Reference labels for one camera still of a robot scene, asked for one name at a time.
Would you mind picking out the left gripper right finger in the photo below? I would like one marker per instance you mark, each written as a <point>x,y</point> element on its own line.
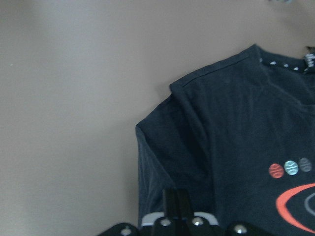
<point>184,204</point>

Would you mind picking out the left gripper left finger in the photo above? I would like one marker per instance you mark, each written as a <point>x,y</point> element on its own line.
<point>170,204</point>

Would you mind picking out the black printed t-shirt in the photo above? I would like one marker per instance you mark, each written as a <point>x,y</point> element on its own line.
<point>239,136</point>

